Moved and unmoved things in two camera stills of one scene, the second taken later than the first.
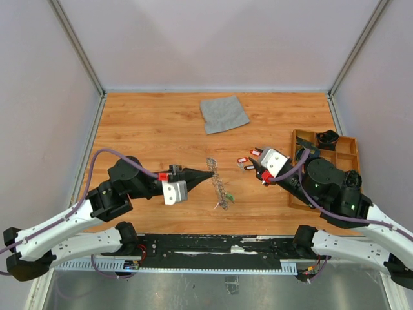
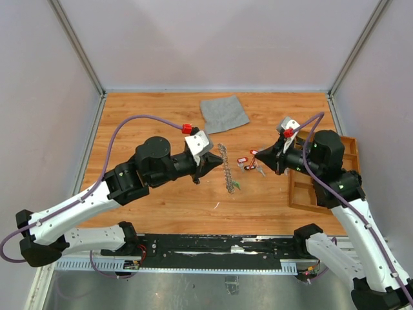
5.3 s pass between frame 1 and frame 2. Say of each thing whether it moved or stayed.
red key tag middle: stayed
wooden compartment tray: stayed
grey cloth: stayed
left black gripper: moved
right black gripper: moved
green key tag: moved
